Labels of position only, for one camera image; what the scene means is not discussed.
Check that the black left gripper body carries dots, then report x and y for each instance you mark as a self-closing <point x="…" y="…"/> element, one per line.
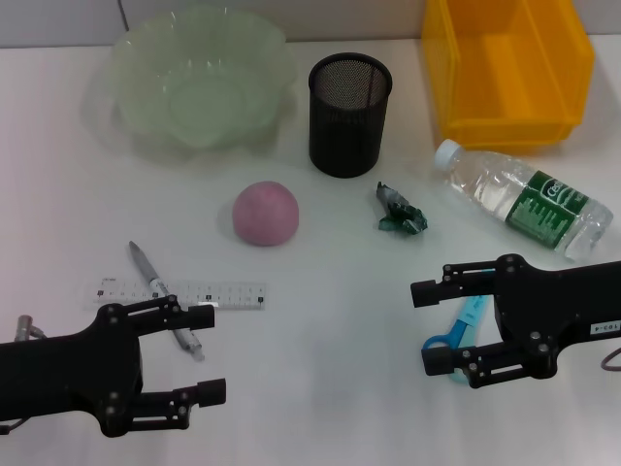
<point x="63" y="378"/>

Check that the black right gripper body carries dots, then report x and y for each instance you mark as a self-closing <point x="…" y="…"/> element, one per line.
<point x="548" y="310"/>

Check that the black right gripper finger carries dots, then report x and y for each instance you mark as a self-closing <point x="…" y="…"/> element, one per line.
<point x="427" y="293"/>
<point x="436" y="361"/>

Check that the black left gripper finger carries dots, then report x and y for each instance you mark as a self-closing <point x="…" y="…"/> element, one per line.
<point x="208" y="393"/>
<point x="194" y="318"/>

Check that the green plastic wrapper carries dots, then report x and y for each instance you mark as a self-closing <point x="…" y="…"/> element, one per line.
<point x="402" y="218"/>

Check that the pink peach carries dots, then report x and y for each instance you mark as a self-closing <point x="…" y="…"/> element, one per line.
<point x="264" y="213"/>

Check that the clear water bottle green label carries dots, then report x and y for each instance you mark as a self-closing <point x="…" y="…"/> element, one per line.
<point x="490" y="184"/>

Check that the clear plastic ruler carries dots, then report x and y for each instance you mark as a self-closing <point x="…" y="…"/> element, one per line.
<point x="233" y="293"/>

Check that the blue scissors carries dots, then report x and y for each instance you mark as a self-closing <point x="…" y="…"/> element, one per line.
<point x="468" y="315"/>

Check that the grey pen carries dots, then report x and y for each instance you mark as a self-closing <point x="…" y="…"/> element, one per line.
<point x="145" y="272"/>

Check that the black mesh pen holder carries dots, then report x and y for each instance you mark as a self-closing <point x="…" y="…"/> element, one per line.
<point x="347" y="136"/>

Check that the green translucent fruit bowl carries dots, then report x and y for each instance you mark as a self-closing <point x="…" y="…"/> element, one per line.
<point x="204" y="97"/>

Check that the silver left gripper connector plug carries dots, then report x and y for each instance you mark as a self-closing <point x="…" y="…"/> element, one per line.
<point x="25" y="325"/>

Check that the yellow plastic bin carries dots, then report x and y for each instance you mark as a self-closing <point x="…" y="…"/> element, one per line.
<point x="509" y="73"/>

